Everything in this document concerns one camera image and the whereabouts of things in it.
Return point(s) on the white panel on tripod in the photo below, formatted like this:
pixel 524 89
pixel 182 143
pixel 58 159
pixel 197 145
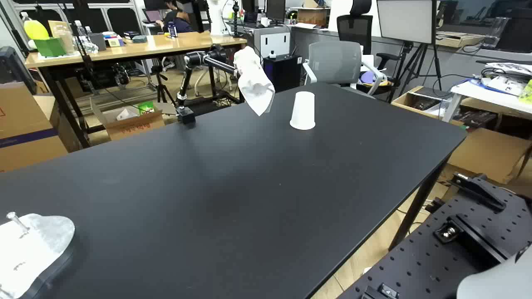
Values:
pixel 405 20

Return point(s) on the wooden table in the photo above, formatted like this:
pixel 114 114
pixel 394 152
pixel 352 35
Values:
pixel 137 47

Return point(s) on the silver mount plate with bolt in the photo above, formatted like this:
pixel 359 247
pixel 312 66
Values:
pixel 29 245

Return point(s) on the white paper cup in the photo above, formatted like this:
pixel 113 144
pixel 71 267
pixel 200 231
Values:
pixel 303 112

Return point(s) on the person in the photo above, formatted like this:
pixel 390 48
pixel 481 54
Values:
pixel 176 18

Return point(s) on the black articulated stand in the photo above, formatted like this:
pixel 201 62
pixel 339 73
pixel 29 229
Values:
pixel 205 59

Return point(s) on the shallow cardboard box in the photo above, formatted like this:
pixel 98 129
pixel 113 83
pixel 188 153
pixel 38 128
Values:
pixel 419 101

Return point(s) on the black rail bracket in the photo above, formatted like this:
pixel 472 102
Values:
pixel 465 234

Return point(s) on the white side table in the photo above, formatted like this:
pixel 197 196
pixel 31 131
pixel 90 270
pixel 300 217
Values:
pixel 490 93

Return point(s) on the white cloth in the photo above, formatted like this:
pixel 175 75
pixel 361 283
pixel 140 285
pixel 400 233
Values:
pixel 253 83

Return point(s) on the blue bottle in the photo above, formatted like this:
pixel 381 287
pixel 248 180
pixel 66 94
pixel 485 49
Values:
pixel 172 30

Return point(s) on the large cardboard box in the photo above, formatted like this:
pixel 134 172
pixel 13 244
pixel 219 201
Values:
pixel 25 128

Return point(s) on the green box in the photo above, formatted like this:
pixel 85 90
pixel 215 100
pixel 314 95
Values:
pixel 50 47

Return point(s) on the monitor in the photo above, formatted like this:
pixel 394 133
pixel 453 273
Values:
pixel 276 9

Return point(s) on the black computer case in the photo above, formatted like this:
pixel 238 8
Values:
pixel 283 72

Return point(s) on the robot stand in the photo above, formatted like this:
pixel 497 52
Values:
pixel 419 257

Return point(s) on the black device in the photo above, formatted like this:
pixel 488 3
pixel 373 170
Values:
pixel 14 68

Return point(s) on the open cardboard box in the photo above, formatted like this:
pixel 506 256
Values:
pixel 133 122

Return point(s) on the grey office chair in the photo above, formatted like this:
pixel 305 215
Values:
pixel 334 62

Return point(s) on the black clamp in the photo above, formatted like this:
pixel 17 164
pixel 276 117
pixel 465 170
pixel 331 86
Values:
pixel 478 191

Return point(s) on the flat cardboard box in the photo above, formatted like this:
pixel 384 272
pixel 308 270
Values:
pixel 490 153

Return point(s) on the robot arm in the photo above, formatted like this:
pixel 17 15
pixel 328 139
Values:
pixel 498 278

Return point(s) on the black tripod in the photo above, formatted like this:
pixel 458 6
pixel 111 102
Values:
pixel 160 83

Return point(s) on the black office chair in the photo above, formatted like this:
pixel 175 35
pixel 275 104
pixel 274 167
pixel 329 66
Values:
pixel 354 27

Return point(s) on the yellow balloon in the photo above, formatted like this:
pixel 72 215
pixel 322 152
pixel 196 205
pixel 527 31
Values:
pixel 35 30

